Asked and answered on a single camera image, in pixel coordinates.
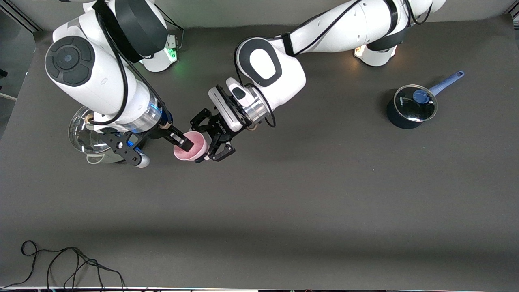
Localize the thin black loose cable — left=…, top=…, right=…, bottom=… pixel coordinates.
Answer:
left=0, top=240, right=126, bottom=290

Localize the dark blue saucepan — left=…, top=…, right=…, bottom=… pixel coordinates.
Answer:
left=386, top=71, right=465, bottom=129

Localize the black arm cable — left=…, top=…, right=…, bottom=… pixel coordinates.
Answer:
left=284, top=0, right=426, bottom=57
left=89, top=12, right=131, bottom=126

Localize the glass lid with grey knob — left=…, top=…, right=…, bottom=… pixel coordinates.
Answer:
left=68, top=106, right=118, bottom=155

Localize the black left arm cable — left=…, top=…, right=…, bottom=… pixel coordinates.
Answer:
left=284, top=0, right=426, bottom=57

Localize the black right base cable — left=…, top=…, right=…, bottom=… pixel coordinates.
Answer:
left=156, top=8, right=185, bottom=51

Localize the pink plastic cup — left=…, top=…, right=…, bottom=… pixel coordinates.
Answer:
left=174, top=131, right=210, bottom=162

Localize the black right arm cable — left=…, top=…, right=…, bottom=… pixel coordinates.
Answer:
left=89, top=12, right=131, bottom=126

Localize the glass lid with blue knob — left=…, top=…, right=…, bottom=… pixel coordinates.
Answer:
left=394, top=84, right=438, bottom=122

